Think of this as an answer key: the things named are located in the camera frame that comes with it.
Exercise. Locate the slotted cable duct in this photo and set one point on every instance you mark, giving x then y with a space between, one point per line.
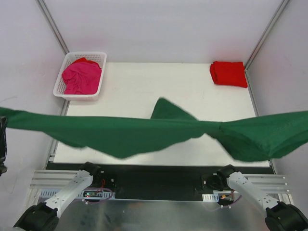
210 197
95 194

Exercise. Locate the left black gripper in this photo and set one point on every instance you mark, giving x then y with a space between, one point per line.
2 144

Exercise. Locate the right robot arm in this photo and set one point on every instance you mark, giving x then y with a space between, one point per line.
279 216

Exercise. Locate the folded red t-shirt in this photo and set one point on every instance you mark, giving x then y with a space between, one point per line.
228 74

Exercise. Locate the pink t-shirt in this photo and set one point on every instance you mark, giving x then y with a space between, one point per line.
82 77

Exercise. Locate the right aluminium corner post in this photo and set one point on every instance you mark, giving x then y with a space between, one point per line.
272 23

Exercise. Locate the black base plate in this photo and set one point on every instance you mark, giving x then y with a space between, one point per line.
169 183

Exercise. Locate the left slotted cable duct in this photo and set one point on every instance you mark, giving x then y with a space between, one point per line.
95 194

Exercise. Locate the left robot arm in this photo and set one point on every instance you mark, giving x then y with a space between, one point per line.
45 216

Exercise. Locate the left aluminium corner post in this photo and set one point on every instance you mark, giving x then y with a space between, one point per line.
52 24

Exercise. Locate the right slotted cable duct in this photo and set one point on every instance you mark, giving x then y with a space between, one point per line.
210 197

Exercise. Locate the aluminium corner post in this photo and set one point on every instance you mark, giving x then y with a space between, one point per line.
272 23
52 24

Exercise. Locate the green t-shirt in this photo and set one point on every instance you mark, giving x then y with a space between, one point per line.
248 140

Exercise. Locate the aluminium rail front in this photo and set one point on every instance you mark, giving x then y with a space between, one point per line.
56 179

